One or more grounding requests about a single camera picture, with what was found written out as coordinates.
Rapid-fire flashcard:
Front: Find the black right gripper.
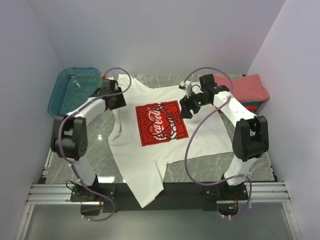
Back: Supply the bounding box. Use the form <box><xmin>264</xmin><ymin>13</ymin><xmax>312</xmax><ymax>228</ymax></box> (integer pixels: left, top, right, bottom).
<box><xmin>179</xmin><ymin>89</ymin><xmax>210</xmax><ymax>120</ymax></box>

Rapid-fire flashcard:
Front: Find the white t shirt red print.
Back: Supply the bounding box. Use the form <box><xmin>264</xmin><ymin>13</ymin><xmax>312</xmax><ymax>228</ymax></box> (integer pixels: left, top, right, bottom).
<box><xmin>108</xmin><ymin>74</ymin><xmax>232</xmax><ymax>208</ymax></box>

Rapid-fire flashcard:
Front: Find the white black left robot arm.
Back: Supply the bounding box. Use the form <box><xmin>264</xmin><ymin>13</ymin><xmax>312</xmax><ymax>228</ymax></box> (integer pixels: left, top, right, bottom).
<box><xmin>50</xmin><ymin>78</ymin><xmax>127</xmax><ymax>201</ymax></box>

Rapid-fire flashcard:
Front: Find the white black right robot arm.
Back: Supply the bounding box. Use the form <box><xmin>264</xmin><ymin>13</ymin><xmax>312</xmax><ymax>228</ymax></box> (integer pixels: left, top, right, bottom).
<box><xmin>179</xmin><ymin>74</ymin><xmax>269</xmax><ymax>200</ymax></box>

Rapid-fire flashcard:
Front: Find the teal plastic bin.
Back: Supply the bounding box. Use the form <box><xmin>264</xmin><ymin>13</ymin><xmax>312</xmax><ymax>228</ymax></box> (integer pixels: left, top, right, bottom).
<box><xmin>47</xmin><ymin>67</ymin><xmax>101</xmax><ymax>118</ymax></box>

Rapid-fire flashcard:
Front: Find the blue folded t shirt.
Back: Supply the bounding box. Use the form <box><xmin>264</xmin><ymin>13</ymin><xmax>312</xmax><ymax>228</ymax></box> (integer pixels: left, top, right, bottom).
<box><xmin>242</xmin><ymin>101</ymin><xmax>261</xmax><ymax>106</ymax></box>

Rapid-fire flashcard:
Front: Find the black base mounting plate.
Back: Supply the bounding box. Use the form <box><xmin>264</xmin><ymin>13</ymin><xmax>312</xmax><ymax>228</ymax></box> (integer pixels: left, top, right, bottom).
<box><xmin>70</xmin><ymin>179</ymin><xmax>252</xmax><ymax>217</ymax></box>

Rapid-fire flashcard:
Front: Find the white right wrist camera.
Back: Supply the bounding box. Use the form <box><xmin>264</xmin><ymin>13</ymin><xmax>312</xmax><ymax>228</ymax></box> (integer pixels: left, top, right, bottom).
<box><xmin>178</xmin><ymin>80</ymin><xmax>192</xmax><ymax>98</ymax></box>

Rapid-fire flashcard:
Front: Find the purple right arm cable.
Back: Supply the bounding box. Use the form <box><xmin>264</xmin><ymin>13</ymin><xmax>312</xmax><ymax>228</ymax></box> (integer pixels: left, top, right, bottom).
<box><xmin>183</xmin><ymin>66</ymin><xmax>252</xmax><ymax>219</ymax></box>

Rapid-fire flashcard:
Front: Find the aluminium rail frame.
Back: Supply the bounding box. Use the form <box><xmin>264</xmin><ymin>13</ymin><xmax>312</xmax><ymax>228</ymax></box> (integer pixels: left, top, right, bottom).
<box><xmin>15</xmin><ymin>153</ymin><xmax>302</xmax><ymax>240</ymax></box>

